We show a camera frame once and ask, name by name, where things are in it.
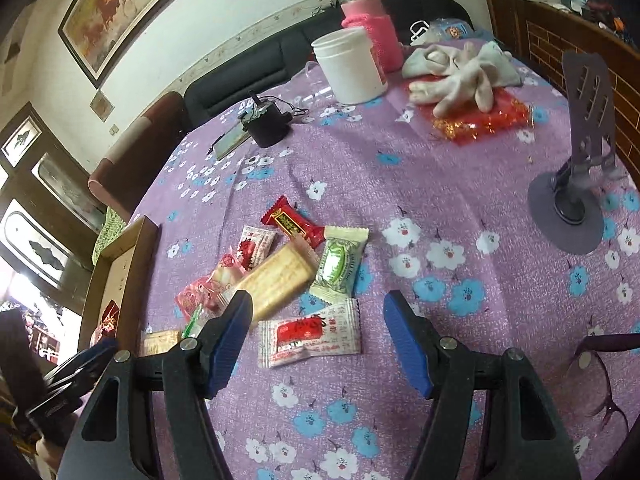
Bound green floral blanket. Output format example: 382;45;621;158
91;207;126;265

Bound framed wall painting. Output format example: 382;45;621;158
57;0;216;90

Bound red gold-trimmed cloth pouch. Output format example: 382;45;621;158
415;77;533;147

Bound brown cardboard box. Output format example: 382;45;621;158
77;215;162;361

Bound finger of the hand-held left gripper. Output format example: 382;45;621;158
42;366;97;401
47;337;119;380

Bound wooden glass-panel door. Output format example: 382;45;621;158
0;102;108;301

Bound green white snack packet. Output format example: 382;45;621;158
309;225;371;304

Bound dark red candy packet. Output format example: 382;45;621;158
260;195;326;250

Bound pink snack packet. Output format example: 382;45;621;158
210;252;249;293
174;275;226;322

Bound white plastic jar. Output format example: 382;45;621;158
311;26;388;106

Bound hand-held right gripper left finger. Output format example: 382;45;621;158
57;289;254;480

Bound white plastic bag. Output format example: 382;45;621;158
410;17;475;47

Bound wooden sideboard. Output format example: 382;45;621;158
475;0;640;171

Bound small colourful booklet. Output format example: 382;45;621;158
207;122;249;161

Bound red gold-print snack packet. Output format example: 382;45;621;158
95;299;122;343

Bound bottle with pink knitted sleeve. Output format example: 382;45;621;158
337;0;405;73

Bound clear-wrapped biscuit packet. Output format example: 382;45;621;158
234;240;321;324
141;329;182;359

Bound small white red candy packet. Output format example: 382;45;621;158
236;225;279;267

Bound purple floral tablecloth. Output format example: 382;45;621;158
127;30;640;480

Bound brown armchair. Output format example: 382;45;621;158
87;91;193;221

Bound large white red snack packet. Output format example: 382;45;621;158
256;297;363;370

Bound clear green-edged snack packet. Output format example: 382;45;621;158
181;304;213;339

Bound purple-framed eyeglasses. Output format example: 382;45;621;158
570;332;640;436

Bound black round gadget with cable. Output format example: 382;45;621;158
245;91;308;150

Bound black leather sofa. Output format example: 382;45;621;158
182;0;473;133

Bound person's left hand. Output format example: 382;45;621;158
35;437;63;480

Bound white work gloves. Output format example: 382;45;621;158
402;40;523;118

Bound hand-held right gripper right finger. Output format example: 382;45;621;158
383;289;583;480

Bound small wall plaque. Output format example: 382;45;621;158
90;89;112;123

